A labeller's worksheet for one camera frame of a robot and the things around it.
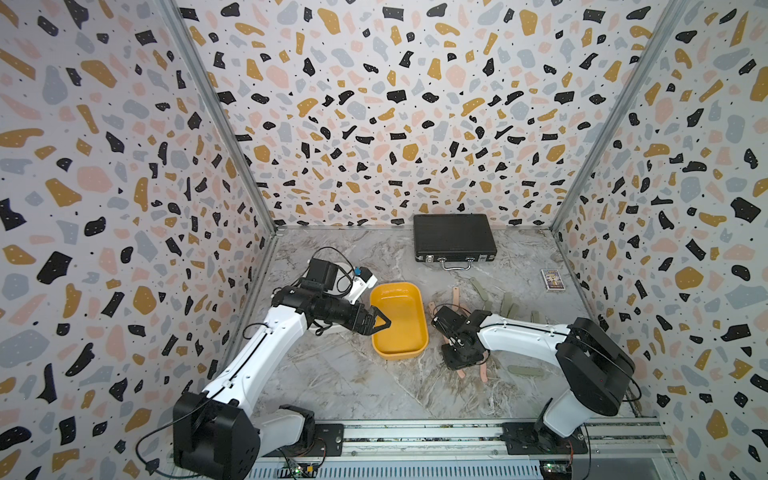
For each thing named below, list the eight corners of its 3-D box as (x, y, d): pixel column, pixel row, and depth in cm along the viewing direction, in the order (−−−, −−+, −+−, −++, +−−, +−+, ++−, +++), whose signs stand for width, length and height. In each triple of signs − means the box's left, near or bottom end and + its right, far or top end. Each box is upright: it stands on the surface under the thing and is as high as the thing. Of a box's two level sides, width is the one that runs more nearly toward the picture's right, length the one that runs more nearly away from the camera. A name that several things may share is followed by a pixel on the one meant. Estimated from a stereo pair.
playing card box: (547, 290, 106) (550, 286, 104) (541, 273, 111) (543, 269, 109) (562, 290, 106) (565, 286, 104) (555, 273, 111) (558, 269, 109)
